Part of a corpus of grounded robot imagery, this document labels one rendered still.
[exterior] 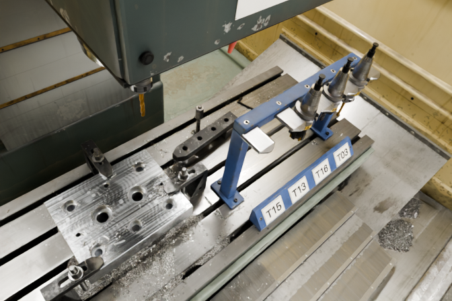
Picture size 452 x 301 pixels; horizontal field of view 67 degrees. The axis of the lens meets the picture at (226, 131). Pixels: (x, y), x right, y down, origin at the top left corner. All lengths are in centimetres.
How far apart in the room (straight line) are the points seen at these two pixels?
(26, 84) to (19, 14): 21
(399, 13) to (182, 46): 116
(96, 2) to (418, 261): 136
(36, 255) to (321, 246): 84
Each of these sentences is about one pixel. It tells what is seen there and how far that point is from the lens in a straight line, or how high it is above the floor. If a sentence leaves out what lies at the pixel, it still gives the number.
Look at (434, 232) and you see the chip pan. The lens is 157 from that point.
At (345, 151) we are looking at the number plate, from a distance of 121.
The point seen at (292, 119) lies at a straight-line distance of 84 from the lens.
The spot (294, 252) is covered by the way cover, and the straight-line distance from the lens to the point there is 117.
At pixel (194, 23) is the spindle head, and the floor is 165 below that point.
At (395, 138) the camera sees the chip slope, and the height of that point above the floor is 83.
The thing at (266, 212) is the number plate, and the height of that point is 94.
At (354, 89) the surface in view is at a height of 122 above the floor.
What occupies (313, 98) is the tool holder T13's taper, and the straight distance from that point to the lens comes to 83.
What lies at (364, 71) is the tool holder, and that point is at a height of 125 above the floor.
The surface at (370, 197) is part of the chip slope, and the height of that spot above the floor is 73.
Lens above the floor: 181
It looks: 50 degrees down
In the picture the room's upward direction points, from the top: 11 degrees clockwise
